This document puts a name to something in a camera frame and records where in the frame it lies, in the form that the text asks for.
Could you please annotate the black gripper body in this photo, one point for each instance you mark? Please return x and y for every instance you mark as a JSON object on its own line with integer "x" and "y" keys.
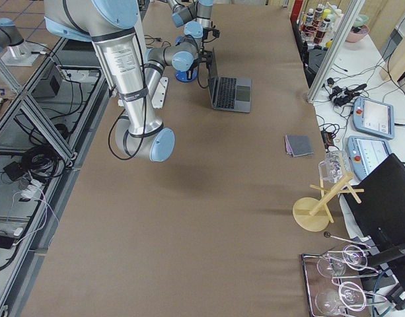
{"x": 207, "y": 57}

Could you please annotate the grey laptop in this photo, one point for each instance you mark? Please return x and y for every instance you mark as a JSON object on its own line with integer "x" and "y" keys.
{"x": 231, "y": 94}

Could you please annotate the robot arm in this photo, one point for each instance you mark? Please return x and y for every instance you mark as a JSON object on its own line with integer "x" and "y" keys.
{"x": 111, "y": 27}
{"x": 196, "y": 20}

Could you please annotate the blue desk lamp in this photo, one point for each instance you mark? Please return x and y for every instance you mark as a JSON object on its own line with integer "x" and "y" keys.
{"x": 186, "y": 76}

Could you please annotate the folded grey cloth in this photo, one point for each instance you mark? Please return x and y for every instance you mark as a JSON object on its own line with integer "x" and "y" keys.
{"x": 298, "y": 145}

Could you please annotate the clear glass mug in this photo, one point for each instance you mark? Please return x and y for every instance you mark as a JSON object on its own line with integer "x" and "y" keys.
{"x": 335, "y": 165}

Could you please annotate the blue teach pendant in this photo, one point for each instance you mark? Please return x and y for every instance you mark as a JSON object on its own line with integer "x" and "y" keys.
{"x": 373, "y": 117}
{"x": 366, "y": 153}

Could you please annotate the wooden cup stand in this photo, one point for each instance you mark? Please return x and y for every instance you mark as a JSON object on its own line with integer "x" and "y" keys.
{"x": 313, "y": 214}

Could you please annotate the black monitor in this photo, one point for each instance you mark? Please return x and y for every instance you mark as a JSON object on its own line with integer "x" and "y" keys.
{"x": 381, "y": 214}

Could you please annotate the wine glass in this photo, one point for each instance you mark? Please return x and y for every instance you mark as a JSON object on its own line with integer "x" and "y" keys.
{"x": 347, "y": 299}
{"x": 335, "y": 262}

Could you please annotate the black tray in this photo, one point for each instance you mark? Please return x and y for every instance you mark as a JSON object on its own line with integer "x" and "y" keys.
{"x": 314, "y": 282}

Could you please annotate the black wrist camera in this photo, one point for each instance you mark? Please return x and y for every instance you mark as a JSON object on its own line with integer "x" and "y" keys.
{"x": 213, "y": 31}

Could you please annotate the aluminium frame post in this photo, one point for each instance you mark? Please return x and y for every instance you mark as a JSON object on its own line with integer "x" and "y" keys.
{"x": 343, "y": 30}

